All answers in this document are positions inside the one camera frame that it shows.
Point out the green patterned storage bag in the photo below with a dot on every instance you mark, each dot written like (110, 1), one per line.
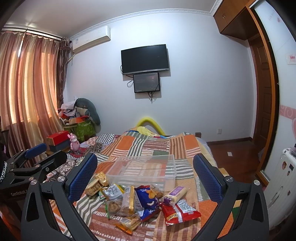
(84, 130)

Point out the clear bag of cookies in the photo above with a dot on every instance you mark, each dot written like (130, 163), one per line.
(113, 206)

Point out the wooden overhead cabinet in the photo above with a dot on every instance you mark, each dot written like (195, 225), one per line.
(234, 20)

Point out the patchwork striped bed quilt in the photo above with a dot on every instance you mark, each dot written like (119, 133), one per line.
(109, 147)

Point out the grey pillow on pile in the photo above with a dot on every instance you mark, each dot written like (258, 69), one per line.
(87, 104)

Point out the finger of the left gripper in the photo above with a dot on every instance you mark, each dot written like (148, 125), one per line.
(35, 150)
(50, 162)

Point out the blue snack packet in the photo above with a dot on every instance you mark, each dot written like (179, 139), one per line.
(149, 202)

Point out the silver foil snack packet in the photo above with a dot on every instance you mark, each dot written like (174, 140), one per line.
(112, 192)

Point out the golden wrapped pastry pack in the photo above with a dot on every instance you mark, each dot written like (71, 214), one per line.
(102, 179)

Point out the red and black box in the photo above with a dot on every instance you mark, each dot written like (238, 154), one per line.
(58, 141)

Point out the white appliance with stickers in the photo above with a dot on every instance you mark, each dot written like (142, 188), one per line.
(280, 192)

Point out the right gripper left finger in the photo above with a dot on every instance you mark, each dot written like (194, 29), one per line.
(38, 221)

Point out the orange edged cracker pack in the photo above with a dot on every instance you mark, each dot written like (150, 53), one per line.
(129, 224)

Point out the long clear biscuit sleeve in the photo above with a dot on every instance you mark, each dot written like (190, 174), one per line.
(128, 202)

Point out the pink plush rabbit toy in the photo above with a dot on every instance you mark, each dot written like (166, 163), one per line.
(74, 143)

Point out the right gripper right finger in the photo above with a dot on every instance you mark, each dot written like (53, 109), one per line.
(251, 222)

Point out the white wall air conditioner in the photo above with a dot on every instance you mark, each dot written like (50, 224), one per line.
(91, 39)

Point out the clothes pile on chair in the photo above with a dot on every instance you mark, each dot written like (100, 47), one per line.
(71, 113)

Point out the clear plastic storage box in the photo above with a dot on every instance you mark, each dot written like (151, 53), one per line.
(144, 170)

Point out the orange pink window curtain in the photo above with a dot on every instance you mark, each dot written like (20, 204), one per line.
(31, 73)

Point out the small black wall monitor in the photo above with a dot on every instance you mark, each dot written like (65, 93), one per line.
(146, 82)

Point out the brown wooden door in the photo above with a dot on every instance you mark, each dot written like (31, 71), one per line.
(263, 93)

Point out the red snack packet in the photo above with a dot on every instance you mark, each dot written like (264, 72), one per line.
(179, 213)

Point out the large black wall television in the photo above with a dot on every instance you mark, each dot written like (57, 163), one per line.
(145, 59)

